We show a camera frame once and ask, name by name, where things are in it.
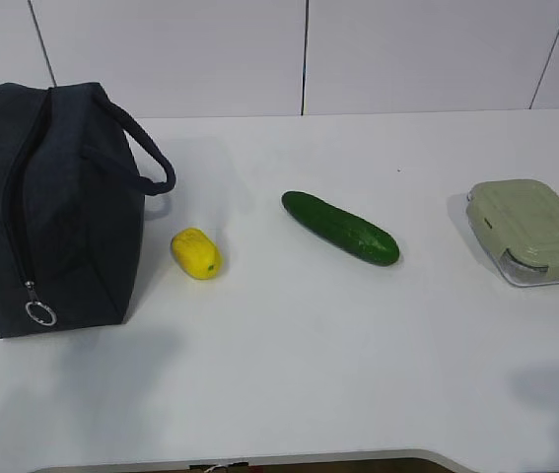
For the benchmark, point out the glass container with green lid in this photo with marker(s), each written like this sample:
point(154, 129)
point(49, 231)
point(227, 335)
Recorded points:
point(516, 222)

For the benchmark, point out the yellow toy lemon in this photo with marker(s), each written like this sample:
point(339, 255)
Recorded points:
point(197, 255)

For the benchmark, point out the green cucumber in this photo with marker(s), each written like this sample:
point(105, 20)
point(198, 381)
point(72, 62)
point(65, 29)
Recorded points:
point(349, 232)

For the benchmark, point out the dark navy fabric lunch bag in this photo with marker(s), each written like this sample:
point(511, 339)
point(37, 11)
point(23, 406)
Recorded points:
point(75, 171)

